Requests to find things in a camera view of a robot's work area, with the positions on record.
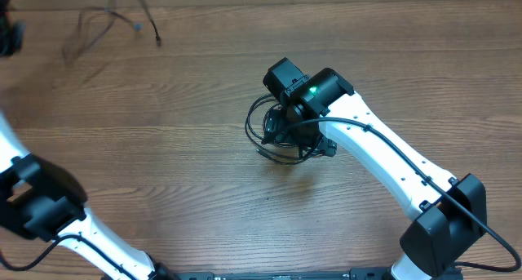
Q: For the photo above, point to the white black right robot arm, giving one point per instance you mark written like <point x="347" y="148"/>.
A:
<point x="323" y="112"/>

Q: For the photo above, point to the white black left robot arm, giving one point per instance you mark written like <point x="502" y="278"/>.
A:
<point x="40" y="199"/>

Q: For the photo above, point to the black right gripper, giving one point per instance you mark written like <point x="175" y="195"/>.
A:
<point x="279" y="132"/>

